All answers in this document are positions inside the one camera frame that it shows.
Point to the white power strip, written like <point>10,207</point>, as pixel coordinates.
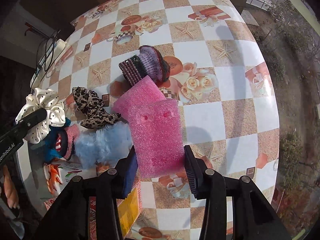
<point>58,47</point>

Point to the teal cloth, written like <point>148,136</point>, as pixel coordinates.
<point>51,140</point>

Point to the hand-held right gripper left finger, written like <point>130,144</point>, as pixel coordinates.
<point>128,177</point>

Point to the checkered printed tablecloth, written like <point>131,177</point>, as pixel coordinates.
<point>225,105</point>

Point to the white and orange carton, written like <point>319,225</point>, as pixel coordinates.
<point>57,177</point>

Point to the leopard print scrunchie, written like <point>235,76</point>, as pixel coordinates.
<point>92,105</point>

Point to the person's left hand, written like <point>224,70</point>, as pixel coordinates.
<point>11,190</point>

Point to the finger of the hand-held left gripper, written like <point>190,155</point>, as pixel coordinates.
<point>32,122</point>

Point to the pink sock with navy cuff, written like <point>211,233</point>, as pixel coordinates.
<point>72,135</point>

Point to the light blue fluffy cloth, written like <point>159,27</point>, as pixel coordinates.
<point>100,142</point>

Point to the red and yellow box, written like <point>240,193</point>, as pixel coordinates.
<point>128,210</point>

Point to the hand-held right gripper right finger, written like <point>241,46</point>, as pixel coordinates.
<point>192,180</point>

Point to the large pink foam sponge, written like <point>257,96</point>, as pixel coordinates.
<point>155,142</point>

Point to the white polka-dot scrunchie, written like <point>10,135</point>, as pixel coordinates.
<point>47,100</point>

